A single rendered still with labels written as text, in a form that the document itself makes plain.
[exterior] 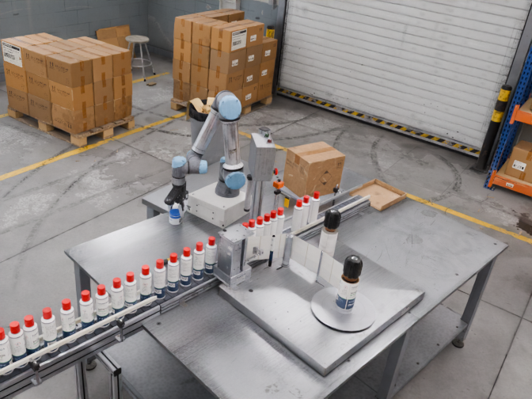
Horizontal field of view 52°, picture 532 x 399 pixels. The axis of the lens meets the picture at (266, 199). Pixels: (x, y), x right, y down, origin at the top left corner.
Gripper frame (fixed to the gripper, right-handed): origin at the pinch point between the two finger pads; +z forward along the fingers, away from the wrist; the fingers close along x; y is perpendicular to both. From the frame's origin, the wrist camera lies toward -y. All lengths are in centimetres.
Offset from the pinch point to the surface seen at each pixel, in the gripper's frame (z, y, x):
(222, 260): -12, -36, -54
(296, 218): -10, 25, -65
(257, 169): -48, -3, -51
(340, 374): 5, -54, -125
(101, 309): -10, -92, -31
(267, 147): -59, -1, -54
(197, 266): -9, -43, -45
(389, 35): -30, 454, 17
